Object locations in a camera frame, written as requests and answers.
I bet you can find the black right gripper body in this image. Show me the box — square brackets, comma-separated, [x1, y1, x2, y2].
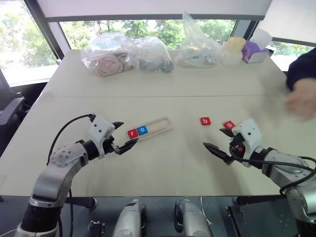
[229, 133, 246, 160]

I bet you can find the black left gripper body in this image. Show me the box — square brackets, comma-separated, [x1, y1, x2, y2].
[102, 134, 123, 156]

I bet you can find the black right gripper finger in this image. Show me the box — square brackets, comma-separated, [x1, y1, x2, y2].
[202, 142, 235, 165]
[219, 127, 236, 138]

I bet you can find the wooden letter tray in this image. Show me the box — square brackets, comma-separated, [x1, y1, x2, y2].
[127, 117, 173, 143]

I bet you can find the person's bare hand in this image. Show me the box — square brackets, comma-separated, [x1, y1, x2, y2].
[283, 79, 316, 121]

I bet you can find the pink cloth bundle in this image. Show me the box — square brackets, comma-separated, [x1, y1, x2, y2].
[88, 54, 126, 78]

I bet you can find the black table crossbar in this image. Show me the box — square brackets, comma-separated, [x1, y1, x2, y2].
[233, 194, 285, 206]

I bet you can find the white plastic container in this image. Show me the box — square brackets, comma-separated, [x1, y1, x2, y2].
[222, 41, 244, 66]

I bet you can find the grey rounded leg shell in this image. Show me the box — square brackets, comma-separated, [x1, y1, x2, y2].
[115, 199, 148, 237]
[174, 199, 213, 237]

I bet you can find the clear bag with pink cloth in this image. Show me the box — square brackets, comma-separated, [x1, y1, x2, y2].
[80, 32, 135, 79]

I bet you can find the clear bag with grey items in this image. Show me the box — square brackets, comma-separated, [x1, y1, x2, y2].
[128, 37, 175, 74]

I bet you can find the purple tissue box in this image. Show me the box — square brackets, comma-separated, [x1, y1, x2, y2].
[241, 40, 270, 64]

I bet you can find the tall clear plastic bag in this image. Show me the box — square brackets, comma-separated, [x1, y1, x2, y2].
[174, 11, 224, 69]

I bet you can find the yellow plastic cup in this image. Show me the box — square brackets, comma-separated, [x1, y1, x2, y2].
[227, 37, 247, 55]

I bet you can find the translucent white box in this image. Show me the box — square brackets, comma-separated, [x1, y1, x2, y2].
[250, 28, 272, 50]

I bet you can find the black office chair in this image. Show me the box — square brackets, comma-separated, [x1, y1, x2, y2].
[0, 68, 32, 126]

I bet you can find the white roller blind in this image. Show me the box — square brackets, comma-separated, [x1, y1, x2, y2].
[37, 0, 272, 22]
[256, 0, 316, 46]

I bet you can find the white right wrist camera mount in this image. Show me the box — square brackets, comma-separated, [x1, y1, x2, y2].
[233, 118, 264, 158]

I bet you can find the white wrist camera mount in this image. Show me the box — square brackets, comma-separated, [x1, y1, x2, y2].
[233, 118, 264, 158]
[88, 115, 116, 159]

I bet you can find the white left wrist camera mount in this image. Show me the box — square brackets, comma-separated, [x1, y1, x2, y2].
[88, 115, 116, 159]

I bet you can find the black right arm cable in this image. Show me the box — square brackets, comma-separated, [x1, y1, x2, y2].
[229, 144, 316, 196]

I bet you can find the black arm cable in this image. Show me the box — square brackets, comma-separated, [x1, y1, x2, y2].
[46, 113, 96, 166]
[229, 144, 316, 196]

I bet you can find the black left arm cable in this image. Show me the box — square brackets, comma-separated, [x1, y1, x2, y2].
[46, 113, 96, 166]

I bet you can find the black window frame post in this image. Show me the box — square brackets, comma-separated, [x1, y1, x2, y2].
[24, 0, 64, 65]

